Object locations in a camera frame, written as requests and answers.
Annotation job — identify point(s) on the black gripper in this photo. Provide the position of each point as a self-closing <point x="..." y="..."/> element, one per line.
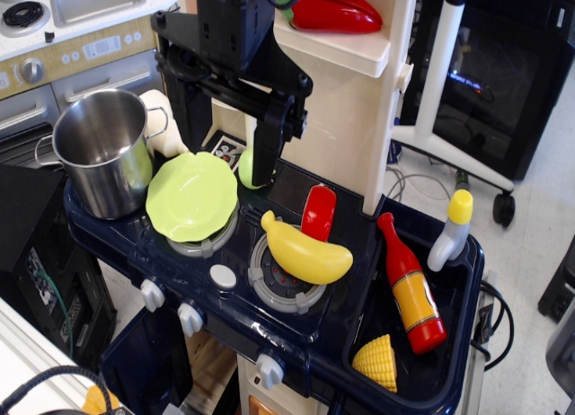
<point x="272" y="89"/>

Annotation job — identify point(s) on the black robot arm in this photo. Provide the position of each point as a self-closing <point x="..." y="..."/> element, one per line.
<point x="227" y="51"/>

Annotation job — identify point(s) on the stainless steel pot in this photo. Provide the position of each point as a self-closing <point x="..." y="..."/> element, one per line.
<point x="100" y="142"/>

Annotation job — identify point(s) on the green toy ball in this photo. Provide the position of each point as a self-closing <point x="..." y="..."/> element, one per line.
<point x="245" y="169"/>

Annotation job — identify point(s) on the green plastic plate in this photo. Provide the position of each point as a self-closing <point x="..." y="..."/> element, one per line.
<point x="191" y="197"/>

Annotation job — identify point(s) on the cream toy kitchen tower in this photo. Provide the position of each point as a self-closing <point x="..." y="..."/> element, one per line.
<point x="358" y="80"/>

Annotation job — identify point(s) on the grey left stove burner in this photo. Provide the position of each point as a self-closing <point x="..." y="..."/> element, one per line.
<point x="206" y="248"/>

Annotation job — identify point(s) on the grey stove burner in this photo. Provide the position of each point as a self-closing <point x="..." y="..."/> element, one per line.
<point x="206" y="248"/>
<point x="275" y="287"/>

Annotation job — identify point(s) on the red toy chili pepper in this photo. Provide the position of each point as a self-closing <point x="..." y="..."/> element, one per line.
<point x="334" y="16"/>

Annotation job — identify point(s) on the grey round stove button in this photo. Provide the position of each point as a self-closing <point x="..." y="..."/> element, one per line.
<point x="222" y="276"/>

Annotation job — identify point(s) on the yellow toy banana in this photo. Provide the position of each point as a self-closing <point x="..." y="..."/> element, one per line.
<point x="303" y="257"/>

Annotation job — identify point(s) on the navy toy kitchen stove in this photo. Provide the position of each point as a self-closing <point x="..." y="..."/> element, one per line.
<point x="311" y="348"/>

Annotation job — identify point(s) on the grey right stove burner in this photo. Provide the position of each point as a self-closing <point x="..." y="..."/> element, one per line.
<point x="275" y="287"/>

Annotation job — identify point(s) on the white wooden toy kitchen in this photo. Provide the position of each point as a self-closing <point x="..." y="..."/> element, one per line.
<point x="53" y="52"/>

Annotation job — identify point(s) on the grey left stove knob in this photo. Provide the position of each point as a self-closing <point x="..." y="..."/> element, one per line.
<point x="152" y="295"/>

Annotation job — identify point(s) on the grey stove knob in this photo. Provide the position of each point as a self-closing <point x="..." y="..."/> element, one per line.
<point x="192" y="319"/>
<point x="270" y="370"/>
<point x="152" y="295"/>

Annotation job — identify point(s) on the white wheeled stand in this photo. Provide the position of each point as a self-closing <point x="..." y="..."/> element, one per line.
<point x="420" y="136"/>

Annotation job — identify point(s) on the grey middle stove knob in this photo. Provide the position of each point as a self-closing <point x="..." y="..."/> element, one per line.
<point x="192" y="319"/>

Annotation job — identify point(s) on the grey toy faucet yellow top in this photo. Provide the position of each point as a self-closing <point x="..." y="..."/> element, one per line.
<point x="451" y="231"/>

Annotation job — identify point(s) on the grey right stove knob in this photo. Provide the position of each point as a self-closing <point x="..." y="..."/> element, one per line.
<point x="270" y="370"/>

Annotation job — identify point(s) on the yellow toy corn piece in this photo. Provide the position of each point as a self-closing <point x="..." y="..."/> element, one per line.
<point x="376" y="360"/>

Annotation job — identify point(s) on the black computer case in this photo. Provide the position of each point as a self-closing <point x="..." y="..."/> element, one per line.
<point x="509" y="64"/>

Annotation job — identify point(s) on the red toy ketchup bottle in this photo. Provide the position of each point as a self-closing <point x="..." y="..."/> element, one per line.
<point x="420" y="316"/>

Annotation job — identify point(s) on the navy toy sink basin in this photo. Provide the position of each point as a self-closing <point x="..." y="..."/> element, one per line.
<point x="431" y="383"/>

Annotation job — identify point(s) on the black box with cables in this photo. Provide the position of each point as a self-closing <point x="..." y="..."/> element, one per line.
<point x="46" y="276"/>

